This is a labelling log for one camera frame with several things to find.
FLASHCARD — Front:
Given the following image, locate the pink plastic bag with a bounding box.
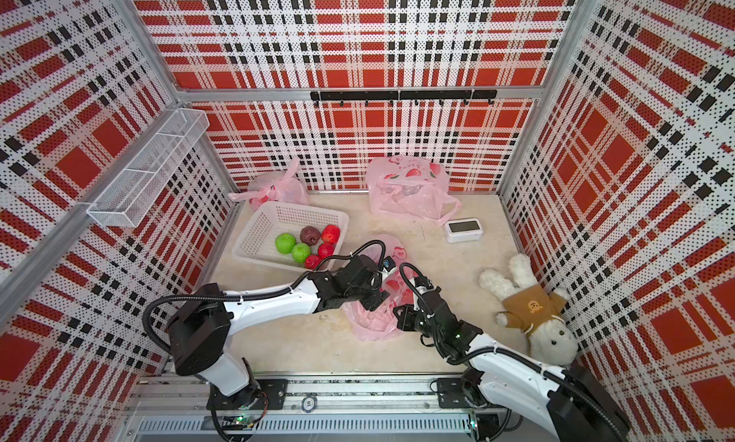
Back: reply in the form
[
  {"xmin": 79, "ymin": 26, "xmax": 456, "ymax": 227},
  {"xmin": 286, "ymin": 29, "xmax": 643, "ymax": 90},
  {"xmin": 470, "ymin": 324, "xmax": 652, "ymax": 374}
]
[
  {"xmin": 342, "ymin": 234, "xmax": 413, "ymax": 342},
  {"xmin": 228, "ymin": 157, "xmax": 309, "ymax": 210},
  {"xmin": 366, "ymin": 156, "xmax": 461, "ymax": 227}
]

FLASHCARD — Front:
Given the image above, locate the green apple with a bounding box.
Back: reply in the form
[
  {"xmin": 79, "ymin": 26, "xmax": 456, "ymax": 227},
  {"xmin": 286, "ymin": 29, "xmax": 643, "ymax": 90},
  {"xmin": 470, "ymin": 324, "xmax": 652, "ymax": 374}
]
[
  {"xmin": 291, "ymin": 243, "xmax": 312, "ymax": 265},
  {"xmin": 275, "ymin": 233, "xmax": 298, "ymax": 254}
]

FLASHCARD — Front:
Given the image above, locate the dark red apple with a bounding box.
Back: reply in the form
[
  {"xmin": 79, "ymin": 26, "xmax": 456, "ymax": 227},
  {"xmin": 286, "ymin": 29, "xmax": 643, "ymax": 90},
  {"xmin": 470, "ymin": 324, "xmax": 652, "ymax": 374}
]
[{"xmin": 300, "ymin": 226, "xmax": 322, "ymax": 247}]

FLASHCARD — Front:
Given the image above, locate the white plastic basket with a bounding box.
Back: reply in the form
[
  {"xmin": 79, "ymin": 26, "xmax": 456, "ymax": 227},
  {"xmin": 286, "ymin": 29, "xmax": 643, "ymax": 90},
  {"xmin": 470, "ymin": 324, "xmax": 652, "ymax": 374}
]
[{"xmin": 232, "ymin": 201, "xmax": 350, "ymax": 272}]

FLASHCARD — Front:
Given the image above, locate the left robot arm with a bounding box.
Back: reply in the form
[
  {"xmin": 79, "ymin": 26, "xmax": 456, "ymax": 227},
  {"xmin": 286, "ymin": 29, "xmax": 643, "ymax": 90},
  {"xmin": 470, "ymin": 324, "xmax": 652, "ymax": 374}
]
[{"xmin": 142, "ymin": 254, "xmax": 397, "ymax": 411}]

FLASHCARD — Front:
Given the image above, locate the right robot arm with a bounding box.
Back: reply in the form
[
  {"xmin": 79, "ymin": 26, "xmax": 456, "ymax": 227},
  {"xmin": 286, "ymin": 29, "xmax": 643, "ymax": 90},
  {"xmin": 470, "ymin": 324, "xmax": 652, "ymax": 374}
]
[{"xmin": 394, "ymin": 291, "xmax": 631, "ymax": 441}]

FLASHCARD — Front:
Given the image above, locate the white digital clock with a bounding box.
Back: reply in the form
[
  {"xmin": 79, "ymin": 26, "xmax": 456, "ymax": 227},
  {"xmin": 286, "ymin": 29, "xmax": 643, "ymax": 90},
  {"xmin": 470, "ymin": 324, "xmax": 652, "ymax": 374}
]
[{"xmin": 443, "ymin": 218, "xmax": 484, "ymax": 244}]

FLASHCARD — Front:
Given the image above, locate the white plush teddy bear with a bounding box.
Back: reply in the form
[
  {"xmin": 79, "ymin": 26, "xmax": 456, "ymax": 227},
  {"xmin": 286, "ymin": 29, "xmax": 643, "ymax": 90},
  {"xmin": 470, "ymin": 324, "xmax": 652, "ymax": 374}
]
[{"xmin": 479, "ymin": 254, "xmax": 579, "ymax": 367}]

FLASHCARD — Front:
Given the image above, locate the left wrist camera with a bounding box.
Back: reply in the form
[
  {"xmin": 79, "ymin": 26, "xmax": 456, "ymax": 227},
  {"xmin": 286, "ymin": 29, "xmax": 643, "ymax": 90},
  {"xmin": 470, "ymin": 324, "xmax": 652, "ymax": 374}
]
[{"xmin": 381, "ymin": 256, "xmax": 397, "ymax": 277}]

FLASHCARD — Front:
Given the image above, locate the black hook rail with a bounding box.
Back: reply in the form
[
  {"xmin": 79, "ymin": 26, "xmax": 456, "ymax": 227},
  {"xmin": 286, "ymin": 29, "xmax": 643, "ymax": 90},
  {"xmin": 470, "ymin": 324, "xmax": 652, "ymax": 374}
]
[{"xmin": 310, "ymin": 89, "xmax": 499, "ymax": 105}]

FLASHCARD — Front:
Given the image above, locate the white wire wall shelf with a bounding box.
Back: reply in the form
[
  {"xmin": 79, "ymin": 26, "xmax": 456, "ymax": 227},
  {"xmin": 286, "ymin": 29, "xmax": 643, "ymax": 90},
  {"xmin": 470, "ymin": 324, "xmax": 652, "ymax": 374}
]
[{"xmin": 87, "ymin": 108, "xmax": 209, "ymax": 229}]

